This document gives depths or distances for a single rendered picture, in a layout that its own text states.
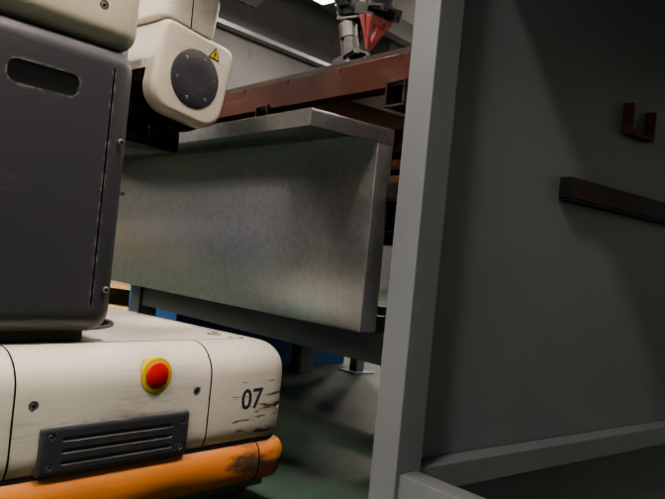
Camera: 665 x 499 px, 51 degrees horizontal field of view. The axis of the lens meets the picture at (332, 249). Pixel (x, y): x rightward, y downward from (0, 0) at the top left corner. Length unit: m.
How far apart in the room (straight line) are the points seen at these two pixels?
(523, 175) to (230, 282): 0.85
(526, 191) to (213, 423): 0.58
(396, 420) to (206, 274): 1.01
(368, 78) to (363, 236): 0.32
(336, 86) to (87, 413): 0.84
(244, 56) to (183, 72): 9.45
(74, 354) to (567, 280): 0.71
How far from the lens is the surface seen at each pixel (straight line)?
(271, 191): 1.54
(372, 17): 1.68
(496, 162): 0.96
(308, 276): 1.41
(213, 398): 1.11
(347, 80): 1.47
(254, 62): 10.85
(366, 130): 1.28
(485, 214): 0.94
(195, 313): 1.98
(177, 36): 1.30
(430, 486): 0.80
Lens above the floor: 0.42
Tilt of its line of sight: 1 degrees up
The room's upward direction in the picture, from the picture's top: 6 degrees clockwise
